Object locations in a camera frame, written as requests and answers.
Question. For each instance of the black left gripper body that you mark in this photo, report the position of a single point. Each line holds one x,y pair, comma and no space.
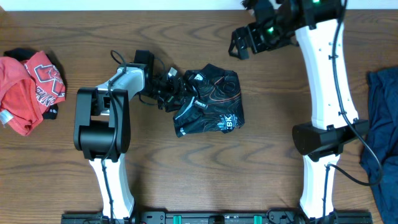
166,96

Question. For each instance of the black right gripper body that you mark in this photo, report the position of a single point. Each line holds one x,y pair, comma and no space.
271,35

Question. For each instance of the black orange-patterned jersey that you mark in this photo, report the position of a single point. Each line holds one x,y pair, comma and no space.
212,102

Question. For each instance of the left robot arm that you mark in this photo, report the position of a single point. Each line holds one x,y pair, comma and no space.
103,133

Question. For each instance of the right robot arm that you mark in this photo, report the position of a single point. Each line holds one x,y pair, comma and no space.
317,28

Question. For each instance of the black garment under red shirt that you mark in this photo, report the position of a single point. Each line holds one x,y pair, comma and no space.
22,54

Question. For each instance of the red printed t-shirt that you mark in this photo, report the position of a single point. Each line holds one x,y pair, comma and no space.
28,88

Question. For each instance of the navy blue t-shirt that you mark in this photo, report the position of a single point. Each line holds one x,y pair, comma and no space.
382,138

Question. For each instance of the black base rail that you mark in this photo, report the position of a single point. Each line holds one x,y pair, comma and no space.
270,217

